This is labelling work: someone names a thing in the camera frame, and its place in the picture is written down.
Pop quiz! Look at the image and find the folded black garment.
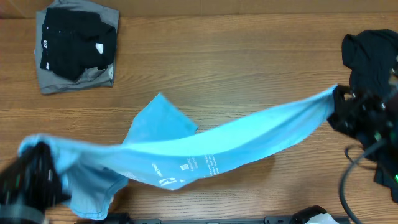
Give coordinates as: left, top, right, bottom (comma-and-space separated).
40, 8, 117, 81

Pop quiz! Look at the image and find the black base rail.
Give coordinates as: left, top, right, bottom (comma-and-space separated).
74, 204, 351, 224

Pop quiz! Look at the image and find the light blue printed t-shirt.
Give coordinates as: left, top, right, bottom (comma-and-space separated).
19, 89, 334, 220

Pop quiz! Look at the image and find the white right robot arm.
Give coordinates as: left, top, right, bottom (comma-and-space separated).
328, 85, 397, 187

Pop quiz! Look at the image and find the crumpled black shirt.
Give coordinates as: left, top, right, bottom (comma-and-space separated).
341, 29, 397, 202

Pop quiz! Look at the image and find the folded grey garment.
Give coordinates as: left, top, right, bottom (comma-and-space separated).
34, 0, 119, 95

